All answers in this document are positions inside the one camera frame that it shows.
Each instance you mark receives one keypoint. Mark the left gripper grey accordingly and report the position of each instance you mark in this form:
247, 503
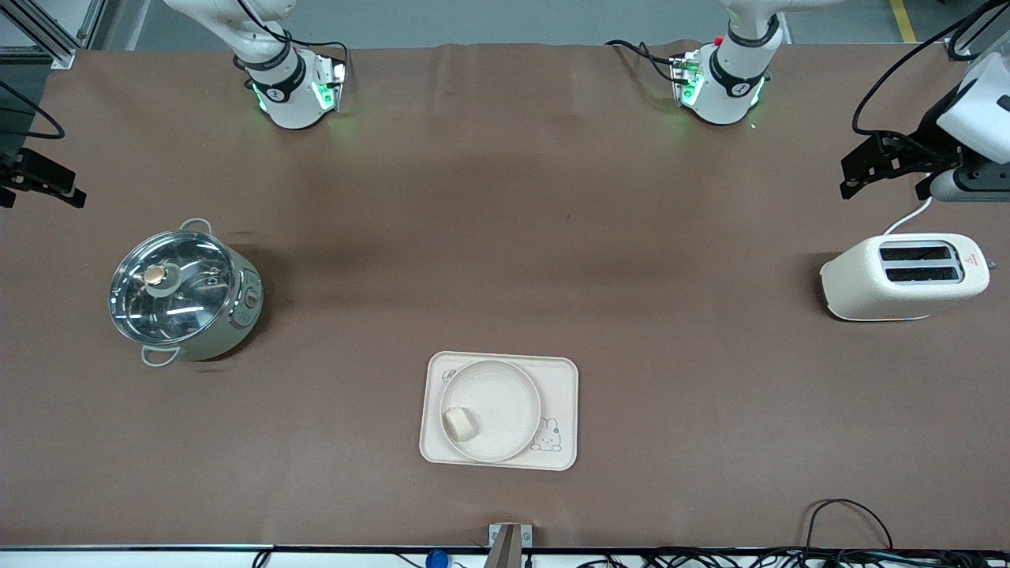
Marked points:
933, 143

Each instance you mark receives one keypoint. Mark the cream round plate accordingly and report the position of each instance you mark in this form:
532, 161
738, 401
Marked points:
501, 406

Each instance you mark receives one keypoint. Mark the white steamed bun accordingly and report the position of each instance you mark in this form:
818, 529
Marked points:
460, 424

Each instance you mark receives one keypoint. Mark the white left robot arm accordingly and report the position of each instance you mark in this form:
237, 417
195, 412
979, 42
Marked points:
730, 79

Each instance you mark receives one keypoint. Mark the cream two-slot toaster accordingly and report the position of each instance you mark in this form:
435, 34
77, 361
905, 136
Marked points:
892, 292

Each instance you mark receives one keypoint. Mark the glass pot lid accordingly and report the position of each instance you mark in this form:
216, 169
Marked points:
170, 288

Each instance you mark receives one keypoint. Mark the pale green electric cooking pot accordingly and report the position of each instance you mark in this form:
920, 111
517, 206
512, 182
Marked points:
237, 315

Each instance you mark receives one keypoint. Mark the brown table cover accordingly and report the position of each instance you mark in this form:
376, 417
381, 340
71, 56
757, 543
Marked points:
552, 237

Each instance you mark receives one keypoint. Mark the cream rabbit print tray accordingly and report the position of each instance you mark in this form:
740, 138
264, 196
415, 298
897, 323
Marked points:
562, 379

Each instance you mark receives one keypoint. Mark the blue round knob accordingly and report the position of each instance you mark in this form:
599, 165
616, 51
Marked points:
436, 561

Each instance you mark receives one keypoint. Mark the aluminium frame profile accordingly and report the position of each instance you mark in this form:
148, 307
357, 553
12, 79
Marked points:
974, 24
47, 35

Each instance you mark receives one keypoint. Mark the grey metal camera bracket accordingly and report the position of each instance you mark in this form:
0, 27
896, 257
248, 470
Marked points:
509, 544

